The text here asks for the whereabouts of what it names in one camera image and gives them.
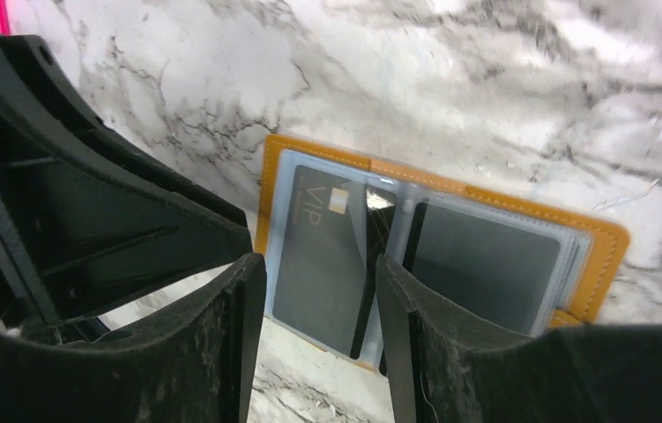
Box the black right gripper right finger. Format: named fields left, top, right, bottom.
left=376, top=256, right=662, bottom=422

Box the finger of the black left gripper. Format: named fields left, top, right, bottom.
left=0, top=35, right=251, bottom=324

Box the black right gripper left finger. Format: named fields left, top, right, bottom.
left=0, top=253, right=266, bottom=422

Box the yellow leather card holder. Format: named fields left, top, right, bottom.
left=256, top=134, right=630, bottom=374

